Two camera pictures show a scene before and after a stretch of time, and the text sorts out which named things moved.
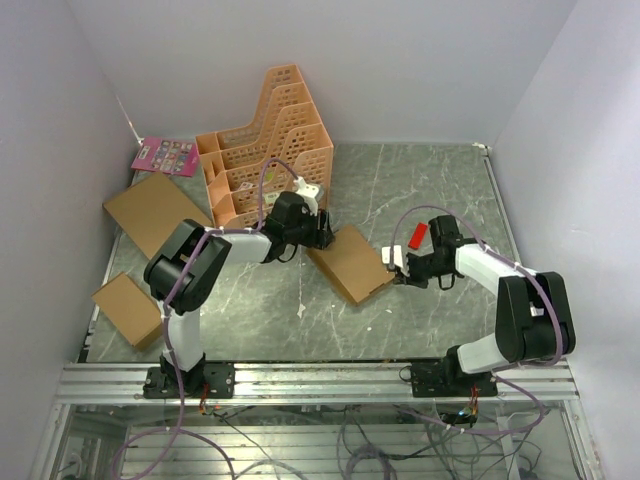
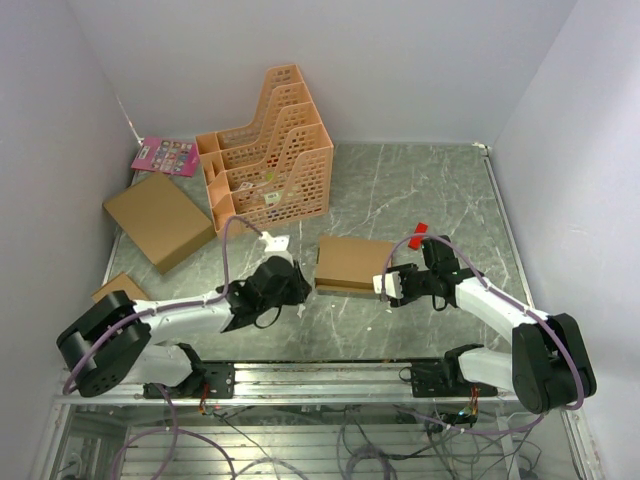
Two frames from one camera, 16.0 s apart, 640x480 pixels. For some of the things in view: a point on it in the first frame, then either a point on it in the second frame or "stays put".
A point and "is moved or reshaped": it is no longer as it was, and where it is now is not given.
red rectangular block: (416, 239) stays put
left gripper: (323, 238) → (301, 286)
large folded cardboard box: (153, 210) stays put
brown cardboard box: (352, 264) is moved or reshaped
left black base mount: (204, 381) stays put
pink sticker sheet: (167, 155) stays put
